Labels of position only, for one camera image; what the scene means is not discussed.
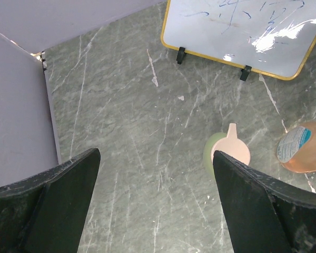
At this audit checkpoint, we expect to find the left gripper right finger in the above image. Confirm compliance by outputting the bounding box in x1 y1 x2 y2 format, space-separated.
213 151 316 252

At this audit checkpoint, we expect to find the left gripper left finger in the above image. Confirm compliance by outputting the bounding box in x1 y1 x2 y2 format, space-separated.
0 148 101 252

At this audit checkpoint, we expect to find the orange bottle pink cap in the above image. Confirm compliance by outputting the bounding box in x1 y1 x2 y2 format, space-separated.
276 121 316 173

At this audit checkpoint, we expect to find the green bottle beige cap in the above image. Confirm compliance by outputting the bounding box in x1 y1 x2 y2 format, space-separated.
203 123 251 178

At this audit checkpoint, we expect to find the small whiteboard on stand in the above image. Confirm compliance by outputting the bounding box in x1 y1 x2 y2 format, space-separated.
161 1 316 81

